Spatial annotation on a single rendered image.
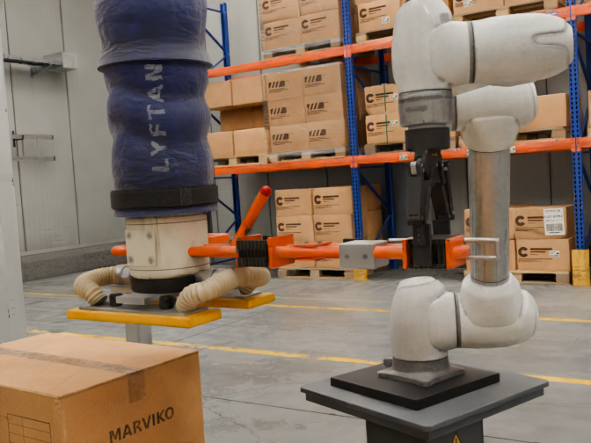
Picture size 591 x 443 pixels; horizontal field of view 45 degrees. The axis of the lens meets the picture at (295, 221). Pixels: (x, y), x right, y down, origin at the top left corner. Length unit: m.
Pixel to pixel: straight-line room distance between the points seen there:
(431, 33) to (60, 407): 1.00
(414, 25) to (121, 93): 0.61
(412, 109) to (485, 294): 0.85
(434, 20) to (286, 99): 8.63
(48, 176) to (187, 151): 11.24
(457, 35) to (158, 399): 1.03
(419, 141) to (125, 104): 0.60
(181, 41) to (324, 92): 8.05
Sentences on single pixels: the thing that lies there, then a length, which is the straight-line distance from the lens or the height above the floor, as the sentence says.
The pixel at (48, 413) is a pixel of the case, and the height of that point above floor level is 0.91.
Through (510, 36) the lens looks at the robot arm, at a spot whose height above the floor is 1.55.
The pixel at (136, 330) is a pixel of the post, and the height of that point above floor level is 0.91.
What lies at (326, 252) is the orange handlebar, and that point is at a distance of 1.30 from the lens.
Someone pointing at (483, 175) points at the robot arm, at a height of 1.33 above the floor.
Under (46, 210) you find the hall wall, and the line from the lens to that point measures 12.62.
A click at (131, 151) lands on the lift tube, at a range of 1.47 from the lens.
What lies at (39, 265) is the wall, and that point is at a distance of 12.34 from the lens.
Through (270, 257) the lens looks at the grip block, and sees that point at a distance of 1.35.
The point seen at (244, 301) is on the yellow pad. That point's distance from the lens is 1.51.
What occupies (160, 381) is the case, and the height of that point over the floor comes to 0.91.
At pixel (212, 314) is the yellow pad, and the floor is 1.10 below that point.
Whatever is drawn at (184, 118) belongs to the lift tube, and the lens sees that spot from 1.47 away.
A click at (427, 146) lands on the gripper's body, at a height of 1.39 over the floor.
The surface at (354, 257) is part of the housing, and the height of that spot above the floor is 1.20.
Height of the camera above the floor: 1.35
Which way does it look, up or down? 3 degrees down
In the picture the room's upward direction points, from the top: 4 degrees counter-clockwise
